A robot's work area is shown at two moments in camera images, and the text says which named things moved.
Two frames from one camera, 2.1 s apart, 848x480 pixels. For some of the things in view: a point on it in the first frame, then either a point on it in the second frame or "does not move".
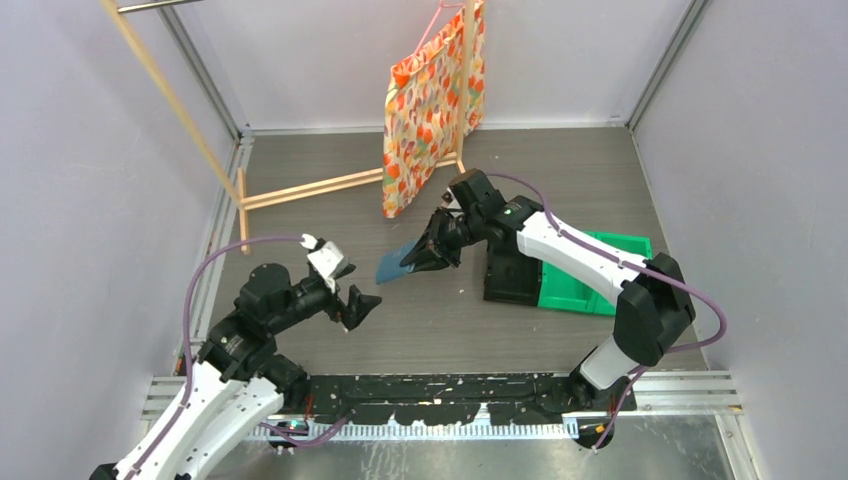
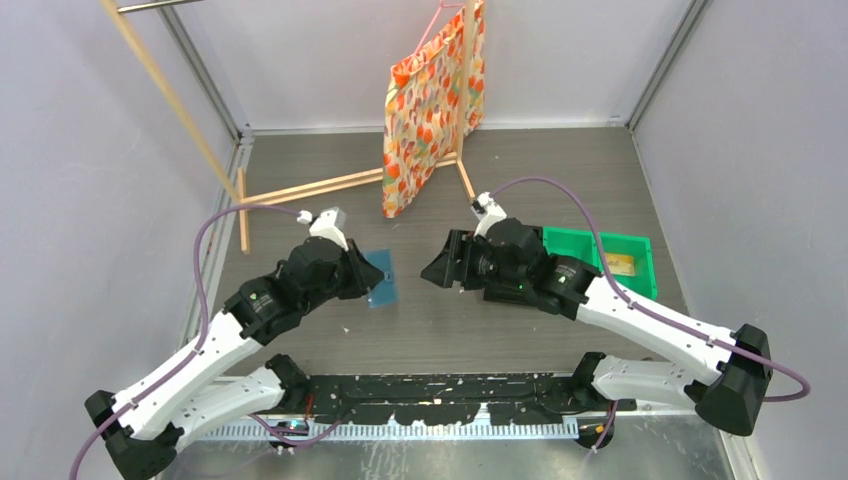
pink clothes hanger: x=432 y=22 does not move
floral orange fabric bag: x=422 y=106 does not move
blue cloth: x=389 y=268 → x=384 y=294
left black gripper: x=359 y=305 → x=364 y=277
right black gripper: x=433 y=241 → x=445 y=268
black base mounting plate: x=429 y=398 does not move
